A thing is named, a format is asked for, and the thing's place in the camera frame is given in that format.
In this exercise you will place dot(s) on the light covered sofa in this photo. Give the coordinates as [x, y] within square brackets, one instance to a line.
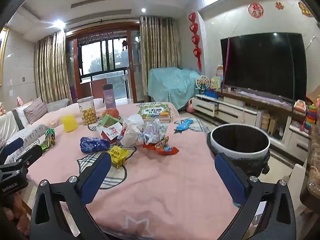
[15, 125]

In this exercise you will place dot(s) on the yellow wrapper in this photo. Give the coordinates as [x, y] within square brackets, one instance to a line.
[118, 156]

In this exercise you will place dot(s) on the person's left hand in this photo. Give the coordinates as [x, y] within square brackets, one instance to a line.
[21, 215]

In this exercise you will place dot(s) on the white stool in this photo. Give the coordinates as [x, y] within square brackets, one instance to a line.
[297, 180]

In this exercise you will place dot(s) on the red snack bag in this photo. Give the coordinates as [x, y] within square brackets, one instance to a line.
[162, 147]

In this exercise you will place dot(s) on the teal dust cover cloth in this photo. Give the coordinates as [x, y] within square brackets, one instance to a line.
[172, 85]

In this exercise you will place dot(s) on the pink plush toy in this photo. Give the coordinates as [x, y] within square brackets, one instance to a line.
[20, 101]
[2, 110]

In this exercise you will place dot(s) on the round red wall decal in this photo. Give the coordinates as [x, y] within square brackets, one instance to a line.
[255, 10]

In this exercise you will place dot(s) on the striped pillow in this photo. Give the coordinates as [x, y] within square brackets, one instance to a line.
[35, 111]

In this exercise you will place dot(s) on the silver foil wrapper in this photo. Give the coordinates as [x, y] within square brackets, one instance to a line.
[152, 131]

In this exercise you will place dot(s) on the white bin with black bag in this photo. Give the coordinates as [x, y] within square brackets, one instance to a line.
[240, 153]

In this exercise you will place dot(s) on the blue snack packet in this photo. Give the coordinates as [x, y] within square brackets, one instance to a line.
[93, 145]

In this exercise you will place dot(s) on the gold and red wall decal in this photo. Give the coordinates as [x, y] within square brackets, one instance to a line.
[305, 9]

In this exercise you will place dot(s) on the black television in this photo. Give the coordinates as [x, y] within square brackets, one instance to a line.
[262, 65]

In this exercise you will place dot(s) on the wooden balcony door frame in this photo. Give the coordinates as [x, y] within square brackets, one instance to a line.
[100, 28]

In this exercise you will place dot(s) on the clear jar of yellow snacks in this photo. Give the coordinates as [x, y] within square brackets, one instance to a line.
[87, 112]

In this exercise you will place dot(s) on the purple bottle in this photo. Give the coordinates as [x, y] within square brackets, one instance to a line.
[109, 97]

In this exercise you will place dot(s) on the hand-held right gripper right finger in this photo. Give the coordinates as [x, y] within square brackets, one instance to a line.
[230, 177]

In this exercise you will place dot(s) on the beige curtain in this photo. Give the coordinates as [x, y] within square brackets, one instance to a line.
[51, 67]
[158, 55]

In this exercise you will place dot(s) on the red hanging heart ornaments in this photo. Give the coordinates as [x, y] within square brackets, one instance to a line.
[195, 38]

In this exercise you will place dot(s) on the pink watering can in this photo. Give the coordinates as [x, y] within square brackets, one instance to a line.
[191, 106]

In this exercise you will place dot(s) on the yellow toy cube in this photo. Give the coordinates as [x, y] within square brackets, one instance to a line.
[215, 83]

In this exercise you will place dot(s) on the white TV cabinet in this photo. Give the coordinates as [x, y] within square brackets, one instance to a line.
[237, 110]

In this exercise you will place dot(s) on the ceiling air vent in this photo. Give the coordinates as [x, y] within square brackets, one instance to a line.
[100, 1]

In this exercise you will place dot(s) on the red apple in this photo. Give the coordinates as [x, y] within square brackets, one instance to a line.
[112, 112]

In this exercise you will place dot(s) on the yellow spiky cup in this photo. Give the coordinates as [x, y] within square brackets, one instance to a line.
[68, 123]

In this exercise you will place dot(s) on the green foil wrapper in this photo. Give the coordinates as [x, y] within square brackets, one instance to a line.
[47, 143]

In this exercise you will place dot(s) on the blue fish toy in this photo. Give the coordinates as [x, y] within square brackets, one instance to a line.
[183, 125]

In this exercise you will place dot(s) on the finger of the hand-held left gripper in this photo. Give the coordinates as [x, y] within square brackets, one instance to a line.
[12, 146]
[27, 156]

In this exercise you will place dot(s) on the red milk carton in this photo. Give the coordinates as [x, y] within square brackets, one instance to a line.
[111, 131]

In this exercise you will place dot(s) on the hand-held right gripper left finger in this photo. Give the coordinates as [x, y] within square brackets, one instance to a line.
[96, 177]

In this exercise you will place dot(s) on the pink toy house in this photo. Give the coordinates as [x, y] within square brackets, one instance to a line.
[219, 71]

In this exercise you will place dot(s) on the green can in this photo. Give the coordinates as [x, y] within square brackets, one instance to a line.
[50, 132]

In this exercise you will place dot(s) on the green children's book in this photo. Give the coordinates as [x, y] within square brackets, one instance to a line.
[153, 110]

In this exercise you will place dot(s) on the brown marble cabinet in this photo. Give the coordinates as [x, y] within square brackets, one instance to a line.
[313, 170]

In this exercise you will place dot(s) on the green snack packet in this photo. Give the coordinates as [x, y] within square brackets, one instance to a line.
[110, 120]

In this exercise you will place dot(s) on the small red wall decal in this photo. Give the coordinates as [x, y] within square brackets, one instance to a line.
[280, 5]

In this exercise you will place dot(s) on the ferris wheel toy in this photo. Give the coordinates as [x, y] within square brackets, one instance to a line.
[202, 83]

